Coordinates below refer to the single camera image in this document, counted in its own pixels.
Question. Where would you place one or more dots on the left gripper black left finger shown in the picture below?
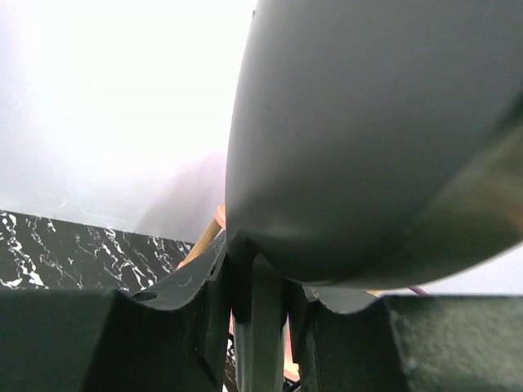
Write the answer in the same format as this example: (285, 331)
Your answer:
(170, 337)

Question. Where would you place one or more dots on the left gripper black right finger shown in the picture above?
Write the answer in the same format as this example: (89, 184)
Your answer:
(348, 340)

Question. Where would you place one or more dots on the grey shower head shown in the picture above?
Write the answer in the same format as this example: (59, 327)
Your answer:
(374, 146)

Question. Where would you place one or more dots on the pink three-tier shelf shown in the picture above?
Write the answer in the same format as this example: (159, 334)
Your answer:
(217, 224)

